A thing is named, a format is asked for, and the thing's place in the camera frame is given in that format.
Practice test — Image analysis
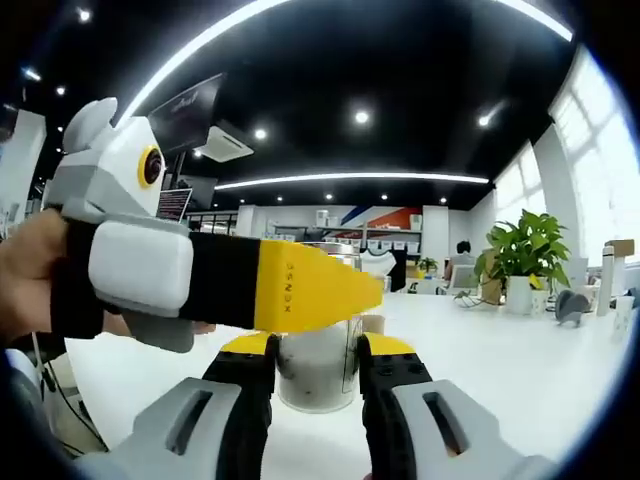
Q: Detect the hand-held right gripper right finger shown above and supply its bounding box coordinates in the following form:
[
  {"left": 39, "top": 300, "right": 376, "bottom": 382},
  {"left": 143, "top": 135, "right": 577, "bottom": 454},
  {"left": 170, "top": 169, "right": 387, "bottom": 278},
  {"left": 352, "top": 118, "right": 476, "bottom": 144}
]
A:
[{"left": 355, "top": 333, "right": 557, "bottom": 480}]

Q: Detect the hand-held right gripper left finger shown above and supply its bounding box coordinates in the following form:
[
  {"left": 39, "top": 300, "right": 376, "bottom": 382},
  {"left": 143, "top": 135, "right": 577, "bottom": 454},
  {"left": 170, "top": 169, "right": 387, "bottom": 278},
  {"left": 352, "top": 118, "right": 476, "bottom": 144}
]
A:
[{"left": 82, "top": 333, "right": 282, "bottom": 480}]

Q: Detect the tall seasoning bottle white powder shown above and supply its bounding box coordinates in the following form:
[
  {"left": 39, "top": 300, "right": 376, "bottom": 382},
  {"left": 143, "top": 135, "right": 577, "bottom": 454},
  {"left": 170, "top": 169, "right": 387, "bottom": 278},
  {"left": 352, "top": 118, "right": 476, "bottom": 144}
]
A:
[{"left": 276, "top": 241, "right": 365, "bottom": 415}]

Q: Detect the person's left hand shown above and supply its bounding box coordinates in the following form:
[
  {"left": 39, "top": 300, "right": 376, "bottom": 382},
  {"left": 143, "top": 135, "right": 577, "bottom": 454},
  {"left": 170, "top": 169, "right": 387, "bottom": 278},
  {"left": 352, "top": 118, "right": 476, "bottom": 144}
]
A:
[{"left": 0, "top": 208, "right": 70, "bottom": 347}]

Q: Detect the hanging dark monitor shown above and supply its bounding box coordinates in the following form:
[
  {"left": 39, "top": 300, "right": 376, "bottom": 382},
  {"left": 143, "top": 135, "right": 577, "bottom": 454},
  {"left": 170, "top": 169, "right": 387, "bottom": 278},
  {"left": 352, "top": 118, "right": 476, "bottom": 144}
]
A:
[{"left": 148, "top": 72, "right": 225, "bottom": 158}]

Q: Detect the ceiling air conditioner vent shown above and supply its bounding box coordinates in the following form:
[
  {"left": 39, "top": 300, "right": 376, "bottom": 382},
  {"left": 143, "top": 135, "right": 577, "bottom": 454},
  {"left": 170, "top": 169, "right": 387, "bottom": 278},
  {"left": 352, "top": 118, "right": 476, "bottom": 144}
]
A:
[{"left": 201, "top": 124, "right": 257, "bottom": 164}]

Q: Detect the white black raglan shirt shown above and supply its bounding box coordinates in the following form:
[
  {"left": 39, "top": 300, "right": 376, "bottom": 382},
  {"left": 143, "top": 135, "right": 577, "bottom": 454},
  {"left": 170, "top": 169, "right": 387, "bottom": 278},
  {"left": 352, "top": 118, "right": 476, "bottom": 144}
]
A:
[{"left": 360, "top": 249, "right": 400, "bottom": 277}]

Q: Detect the grey mesh office chair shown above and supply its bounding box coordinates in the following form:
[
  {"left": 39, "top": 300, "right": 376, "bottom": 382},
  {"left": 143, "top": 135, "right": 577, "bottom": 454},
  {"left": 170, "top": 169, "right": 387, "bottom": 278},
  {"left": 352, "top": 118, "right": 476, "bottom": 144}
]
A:
[{"left": 449, "top": 264, "right": 482, "bottom": 295}]

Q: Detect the long ceiling light strip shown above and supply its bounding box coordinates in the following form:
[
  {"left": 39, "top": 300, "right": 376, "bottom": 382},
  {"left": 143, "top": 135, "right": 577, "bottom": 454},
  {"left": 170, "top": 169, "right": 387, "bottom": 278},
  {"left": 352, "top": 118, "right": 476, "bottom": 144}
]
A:
[
  {"left": 113, "top": 0, "right": 287, "bottom": 127},
  {"left": 213, "top": 171, "right": 491, "bottom": 192},
  {"left": 492, "top": 0, "right": 575, "bottom": 43}
]

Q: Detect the tall brown box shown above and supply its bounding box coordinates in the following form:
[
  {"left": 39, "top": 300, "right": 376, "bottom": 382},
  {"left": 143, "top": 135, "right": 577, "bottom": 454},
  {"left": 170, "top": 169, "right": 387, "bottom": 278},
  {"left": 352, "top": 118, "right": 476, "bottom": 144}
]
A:
[{"left": 478, "top": 249, "right": 508, "bottom": 306}]

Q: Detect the row of white storage bins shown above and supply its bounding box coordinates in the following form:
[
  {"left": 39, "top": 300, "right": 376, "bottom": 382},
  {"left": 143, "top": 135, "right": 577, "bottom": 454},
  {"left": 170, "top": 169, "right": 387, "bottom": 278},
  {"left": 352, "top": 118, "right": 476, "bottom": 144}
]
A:
[{"left": 367, "top": 238, "right": 424, "bottom": 252}]

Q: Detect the metal storage shelf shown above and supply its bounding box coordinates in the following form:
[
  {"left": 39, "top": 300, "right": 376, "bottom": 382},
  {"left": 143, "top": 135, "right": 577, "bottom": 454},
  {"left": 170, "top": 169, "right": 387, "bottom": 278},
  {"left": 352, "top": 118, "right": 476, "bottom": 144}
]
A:
[{"left": 263, "top": 219, "right": 424, "bottom": 252}]

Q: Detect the small white cup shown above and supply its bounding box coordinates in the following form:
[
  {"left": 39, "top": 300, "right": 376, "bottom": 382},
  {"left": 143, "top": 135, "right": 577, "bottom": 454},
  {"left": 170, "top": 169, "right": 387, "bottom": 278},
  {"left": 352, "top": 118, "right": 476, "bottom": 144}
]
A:
[{"left": 530, "top": 288, "right": 552, "bottom": 316}]

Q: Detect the green potted plant white pot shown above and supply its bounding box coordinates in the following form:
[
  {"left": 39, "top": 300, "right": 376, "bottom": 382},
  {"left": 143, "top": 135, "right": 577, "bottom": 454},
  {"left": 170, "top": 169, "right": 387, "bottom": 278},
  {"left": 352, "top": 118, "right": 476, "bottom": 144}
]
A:
[{"left": 472, "top": 208, "right": 573, "bottom": 316}]

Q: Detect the narrow window with blinds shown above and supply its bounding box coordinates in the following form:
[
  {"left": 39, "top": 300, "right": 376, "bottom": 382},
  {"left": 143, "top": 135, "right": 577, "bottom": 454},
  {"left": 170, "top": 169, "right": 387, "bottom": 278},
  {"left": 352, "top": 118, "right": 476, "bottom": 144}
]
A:
[{"left": 492, "top": 139, "right": 550, "bottom": 229}]

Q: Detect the white thermos flask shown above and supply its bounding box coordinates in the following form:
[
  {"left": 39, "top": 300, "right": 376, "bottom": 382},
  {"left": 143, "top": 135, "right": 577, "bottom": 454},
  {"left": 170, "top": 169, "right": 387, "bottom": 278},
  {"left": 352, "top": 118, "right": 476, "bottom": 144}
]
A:
[{"left": 596, "top": 240, "right": 617, "bottom": 317}]

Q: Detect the wide window with blinds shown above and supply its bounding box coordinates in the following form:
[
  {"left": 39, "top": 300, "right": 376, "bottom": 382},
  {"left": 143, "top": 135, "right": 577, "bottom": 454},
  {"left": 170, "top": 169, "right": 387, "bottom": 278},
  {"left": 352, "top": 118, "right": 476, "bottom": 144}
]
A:
[{"left": 547, "top": 44, "right": 640, "bottom": 269}]

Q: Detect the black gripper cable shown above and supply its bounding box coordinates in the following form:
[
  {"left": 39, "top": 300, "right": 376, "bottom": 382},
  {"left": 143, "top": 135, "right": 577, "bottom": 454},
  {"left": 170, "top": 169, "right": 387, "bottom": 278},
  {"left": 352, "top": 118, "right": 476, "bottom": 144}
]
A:
[{"left": 29, "top": 329, "right": 110, "bottom": 452}]

